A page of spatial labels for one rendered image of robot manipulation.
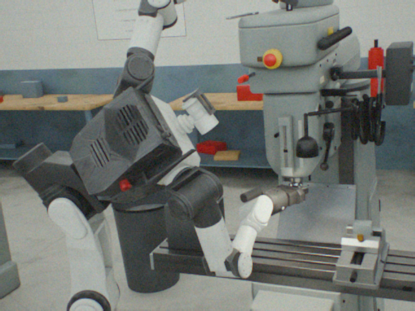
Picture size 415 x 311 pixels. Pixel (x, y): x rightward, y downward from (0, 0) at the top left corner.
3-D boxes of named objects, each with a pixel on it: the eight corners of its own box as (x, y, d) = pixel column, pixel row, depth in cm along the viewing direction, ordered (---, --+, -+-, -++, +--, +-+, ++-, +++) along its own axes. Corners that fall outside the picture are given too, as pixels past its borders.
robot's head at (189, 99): (192, 128, 176) (210, 116, 171) (175, 105, 174) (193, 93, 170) (200, 120, 181) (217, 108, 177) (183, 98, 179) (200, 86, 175)
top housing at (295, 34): (315, 66, 178) (314, 11, 174) (235, 69, 188) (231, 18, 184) (342, 47, 220) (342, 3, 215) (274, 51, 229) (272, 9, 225)
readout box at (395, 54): (412, 105, 211) (413, 46, 206) (384, 105, 215) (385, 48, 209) (415, 95, 229) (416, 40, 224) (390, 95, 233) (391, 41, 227)
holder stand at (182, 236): (220, 251, 229) (215, 203, 224) (168, 249, 236) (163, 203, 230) (227, 238, 241) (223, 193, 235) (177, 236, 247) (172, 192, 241)
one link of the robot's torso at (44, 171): (4, 169, 177) (48, 136, 173) (21, 157, 190) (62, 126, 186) (64, 238, 182) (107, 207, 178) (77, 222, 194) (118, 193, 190)
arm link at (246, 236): (263, 239, 193) (246, 288, 181) (237, 238, 199) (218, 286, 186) (252, 218, 187) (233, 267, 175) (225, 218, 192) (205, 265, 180)
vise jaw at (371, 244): (378, 254, 201) (378, 243, 200) (341, 250, 206) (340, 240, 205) (380, 247, 207) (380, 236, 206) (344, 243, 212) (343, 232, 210)
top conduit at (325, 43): (329, 50, 178) (329, 38, 177) (315, 50, 180) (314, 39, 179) (352, 35, 218) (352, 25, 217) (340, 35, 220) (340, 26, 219)
